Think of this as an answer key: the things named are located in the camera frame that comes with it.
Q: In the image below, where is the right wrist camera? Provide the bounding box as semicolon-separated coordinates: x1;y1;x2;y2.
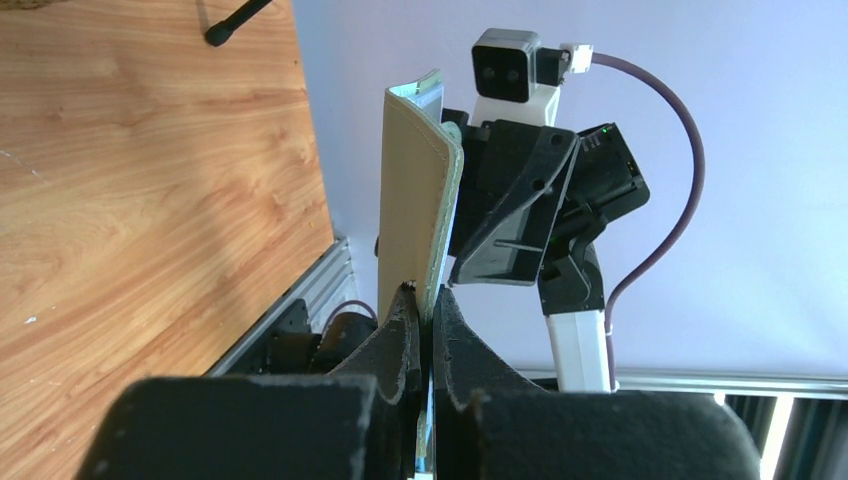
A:
471;28;594;126

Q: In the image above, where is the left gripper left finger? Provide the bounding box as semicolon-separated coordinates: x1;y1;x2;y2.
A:
77;284;424;479

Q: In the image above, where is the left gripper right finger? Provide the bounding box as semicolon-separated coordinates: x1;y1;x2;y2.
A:
432;288;760;479

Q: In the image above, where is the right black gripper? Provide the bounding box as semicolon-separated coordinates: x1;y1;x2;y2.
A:
442;109;650;315

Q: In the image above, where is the green card holder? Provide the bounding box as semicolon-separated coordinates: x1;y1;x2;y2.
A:
377;69;464;457

